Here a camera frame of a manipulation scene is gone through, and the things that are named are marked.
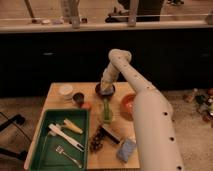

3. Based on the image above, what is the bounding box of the white spatula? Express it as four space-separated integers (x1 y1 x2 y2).
48 124 84 152

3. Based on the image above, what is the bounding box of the orange fruit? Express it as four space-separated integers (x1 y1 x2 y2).
81 102 92 111

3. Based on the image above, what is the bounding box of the green bottle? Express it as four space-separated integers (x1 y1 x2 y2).
103 98 112 123

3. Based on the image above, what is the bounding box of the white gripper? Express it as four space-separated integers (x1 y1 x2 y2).
101 72 114 91

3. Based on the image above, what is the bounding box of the black chair base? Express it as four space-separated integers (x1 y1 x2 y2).
0 112 29 161

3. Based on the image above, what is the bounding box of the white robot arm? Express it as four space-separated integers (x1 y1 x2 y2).
100 49 185 171

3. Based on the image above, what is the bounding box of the orange bowl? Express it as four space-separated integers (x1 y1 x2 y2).
120 94 135 121

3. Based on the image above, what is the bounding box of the green plastic tray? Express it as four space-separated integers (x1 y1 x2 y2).
29 109 89 171

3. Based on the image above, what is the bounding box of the black brush block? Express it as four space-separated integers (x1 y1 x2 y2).
101 125 121 144

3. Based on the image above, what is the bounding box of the white cup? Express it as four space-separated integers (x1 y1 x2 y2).
59 84 73 100

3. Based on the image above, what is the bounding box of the yellow corn cob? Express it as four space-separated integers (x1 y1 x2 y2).
64 119 83 134

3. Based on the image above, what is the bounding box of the silver fork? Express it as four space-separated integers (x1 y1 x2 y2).
55 145 83 168

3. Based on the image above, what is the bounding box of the bunch of dark grapes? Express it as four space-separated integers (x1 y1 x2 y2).
90 127 104 153

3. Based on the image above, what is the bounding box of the purple bowl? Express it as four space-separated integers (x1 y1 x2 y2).
95 83 115 98

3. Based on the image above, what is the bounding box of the blue sponge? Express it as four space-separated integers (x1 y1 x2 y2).
116 138 136 163

